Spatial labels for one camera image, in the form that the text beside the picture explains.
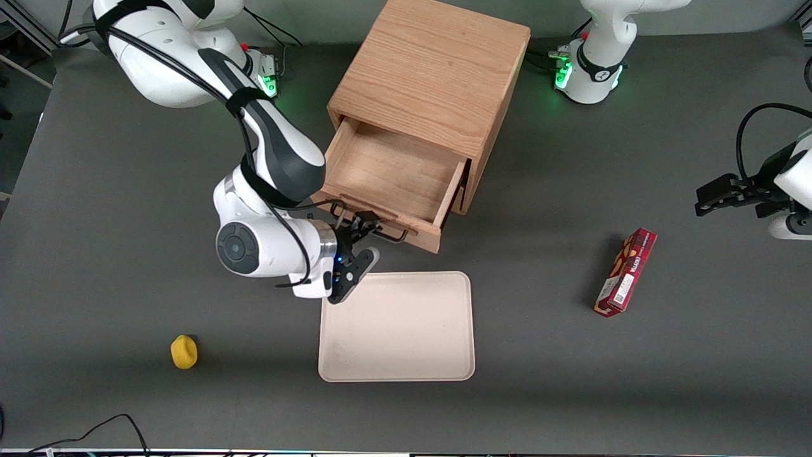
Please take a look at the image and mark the black cable loop on left arm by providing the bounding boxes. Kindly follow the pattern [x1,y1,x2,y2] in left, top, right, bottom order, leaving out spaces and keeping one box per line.
[735,102,812,185]

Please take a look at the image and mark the aluminium frame rail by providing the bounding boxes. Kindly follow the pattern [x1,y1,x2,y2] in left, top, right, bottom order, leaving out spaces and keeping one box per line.
[0,0,61,89]

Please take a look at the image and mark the yellow lemon toy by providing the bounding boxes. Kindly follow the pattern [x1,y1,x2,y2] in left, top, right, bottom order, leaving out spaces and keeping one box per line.
[170,334,199,370]

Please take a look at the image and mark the beige plastic tray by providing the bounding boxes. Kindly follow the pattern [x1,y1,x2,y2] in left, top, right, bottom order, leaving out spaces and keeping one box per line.
[318,271,475,383]

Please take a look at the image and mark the red tartan shortbread box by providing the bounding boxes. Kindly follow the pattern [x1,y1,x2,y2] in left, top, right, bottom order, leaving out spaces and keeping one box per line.
[594,227,658,318]

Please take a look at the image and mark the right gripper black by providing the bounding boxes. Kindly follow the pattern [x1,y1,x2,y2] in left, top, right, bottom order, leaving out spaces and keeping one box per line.
[330,211,383,255]

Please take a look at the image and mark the black cables at arm base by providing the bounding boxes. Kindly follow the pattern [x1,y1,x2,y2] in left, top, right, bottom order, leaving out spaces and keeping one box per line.
[243,5,304,49]
[528,18,594,72]

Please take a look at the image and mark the thin black cable at table edge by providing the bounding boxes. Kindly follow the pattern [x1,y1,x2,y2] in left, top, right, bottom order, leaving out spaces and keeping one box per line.
[25,413,150,457]

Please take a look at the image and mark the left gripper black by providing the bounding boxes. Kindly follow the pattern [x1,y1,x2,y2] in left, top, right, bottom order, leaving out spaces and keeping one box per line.
[695,174,795,220]

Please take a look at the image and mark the black cables at left arm base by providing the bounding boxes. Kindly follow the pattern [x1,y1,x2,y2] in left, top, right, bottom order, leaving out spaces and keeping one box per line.
[528,18,594,72]

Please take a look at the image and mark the black cables at right arm base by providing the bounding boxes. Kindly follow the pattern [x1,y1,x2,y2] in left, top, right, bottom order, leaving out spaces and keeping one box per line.
[243,5,304,49]

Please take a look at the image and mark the black cable along right arm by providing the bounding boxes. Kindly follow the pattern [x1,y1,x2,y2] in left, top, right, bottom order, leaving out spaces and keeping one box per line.
[60,22,346,289]

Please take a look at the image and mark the wooden drawer cabinet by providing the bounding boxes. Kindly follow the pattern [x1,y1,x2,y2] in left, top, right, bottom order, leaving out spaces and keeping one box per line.
[327,0,532,215]

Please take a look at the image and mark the wooden drawer with black handle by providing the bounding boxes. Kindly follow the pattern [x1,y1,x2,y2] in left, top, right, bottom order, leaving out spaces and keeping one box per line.
[314,117,470,255]

